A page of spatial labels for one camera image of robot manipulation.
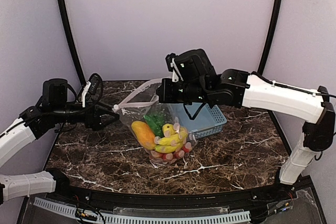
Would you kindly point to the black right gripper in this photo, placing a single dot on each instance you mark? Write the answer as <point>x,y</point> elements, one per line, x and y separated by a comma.
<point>163,93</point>

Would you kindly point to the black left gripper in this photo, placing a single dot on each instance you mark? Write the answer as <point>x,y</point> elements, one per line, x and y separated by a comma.
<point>91,117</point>

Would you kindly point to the green bell pepper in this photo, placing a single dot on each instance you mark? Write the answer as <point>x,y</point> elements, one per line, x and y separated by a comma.
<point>156,120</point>

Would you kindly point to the clear zip top bag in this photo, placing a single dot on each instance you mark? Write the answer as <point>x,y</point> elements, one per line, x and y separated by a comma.
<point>144,100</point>

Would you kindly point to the yellow banana bunch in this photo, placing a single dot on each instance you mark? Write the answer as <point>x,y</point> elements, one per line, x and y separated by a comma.
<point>175,136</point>

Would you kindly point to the orange mango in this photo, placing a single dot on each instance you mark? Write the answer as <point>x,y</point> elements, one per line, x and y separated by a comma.
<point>143,134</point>

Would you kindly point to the light blue plastic basket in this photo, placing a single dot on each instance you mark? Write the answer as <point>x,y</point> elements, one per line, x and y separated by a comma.
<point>209,121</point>

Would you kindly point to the red lychee bunch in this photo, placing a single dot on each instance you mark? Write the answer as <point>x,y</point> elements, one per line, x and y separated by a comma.
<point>170,158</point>

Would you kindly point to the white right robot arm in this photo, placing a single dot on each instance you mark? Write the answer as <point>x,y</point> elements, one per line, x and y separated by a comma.
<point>194,79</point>

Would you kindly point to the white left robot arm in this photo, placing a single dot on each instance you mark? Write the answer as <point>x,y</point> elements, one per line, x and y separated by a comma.
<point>52,108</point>

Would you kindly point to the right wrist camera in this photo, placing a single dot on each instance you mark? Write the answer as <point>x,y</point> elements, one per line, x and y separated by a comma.
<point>172,67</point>

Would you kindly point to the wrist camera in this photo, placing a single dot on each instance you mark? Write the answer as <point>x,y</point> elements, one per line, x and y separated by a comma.
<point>172,67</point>
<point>90,89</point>

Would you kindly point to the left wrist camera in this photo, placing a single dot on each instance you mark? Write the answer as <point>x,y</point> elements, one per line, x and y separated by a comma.
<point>90,89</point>

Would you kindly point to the black front table rail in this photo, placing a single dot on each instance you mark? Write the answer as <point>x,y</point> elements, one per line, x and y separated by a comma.
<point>240,198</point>

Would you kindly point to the grey slotted cable duct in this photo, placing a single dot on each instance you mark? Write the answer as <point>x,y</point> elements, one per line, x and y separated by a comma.
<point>135,215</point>

